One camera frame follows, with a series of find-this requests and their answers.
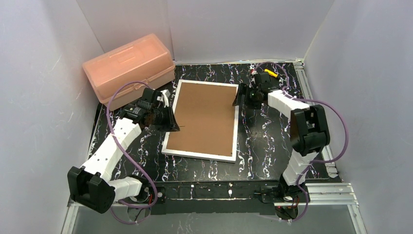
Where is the white picture frame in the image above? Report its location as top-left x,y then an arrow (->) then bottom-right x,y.
161,79 -> 239,163

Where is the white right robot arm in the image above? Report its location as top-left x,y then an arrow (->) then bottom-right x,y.
233,72 -> 330,186

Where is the pink plastic storage box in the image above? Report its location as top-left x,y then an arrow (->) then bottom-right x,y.
82,34 -> 175,111

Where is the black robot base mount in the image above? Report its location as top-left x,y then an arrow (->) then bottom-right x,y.
150,180 -> 308,215

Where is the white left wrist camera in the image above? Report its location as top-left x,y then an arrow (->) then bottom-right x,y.
161,89 -> 170,107

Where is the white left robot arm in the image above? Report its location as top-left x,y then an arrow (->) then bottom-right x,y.
67,88 -> 180,214

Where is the yellow screwdriver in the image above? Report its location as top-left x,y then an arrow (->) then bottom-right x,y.
264,69 -> 279,78

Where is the aluminium rail frame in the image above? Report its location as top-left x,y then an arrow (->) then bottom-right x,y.
61,60 -> 367,234

